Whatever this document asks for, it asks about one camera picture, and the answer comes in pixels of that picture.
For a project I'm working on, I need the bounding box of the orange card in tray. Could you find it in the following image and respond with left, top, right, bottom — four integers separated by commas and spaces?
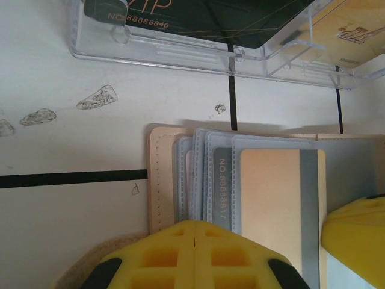
309, 0, 385, 66

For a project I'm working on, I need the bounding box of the clear acrylic organizer box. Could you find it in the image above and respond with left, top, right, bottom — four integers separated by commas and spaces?
69, 0, 385, 91

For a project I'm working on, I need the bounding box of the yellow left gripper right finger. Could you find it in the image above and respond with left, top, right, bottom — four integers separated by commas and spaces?
194, 220, 311, 289

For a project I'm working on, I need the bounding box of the dark green VIP card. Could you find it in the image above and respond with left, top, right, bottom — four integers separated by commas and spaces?
83, 0, 316, 51

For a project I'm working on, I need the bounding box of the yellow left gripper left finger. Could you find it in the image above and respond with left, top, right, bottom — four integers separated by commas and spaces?
85, 220, 196, 289

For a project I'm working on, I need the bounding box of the gold card with grey stripe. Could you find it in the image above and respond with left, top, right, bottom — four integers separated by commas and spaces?
239, 148, 328, 289

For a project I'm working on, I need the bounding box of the beige leather card holder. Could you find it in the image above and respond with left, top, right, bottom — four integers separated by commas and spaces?
49, 122, 385, 289

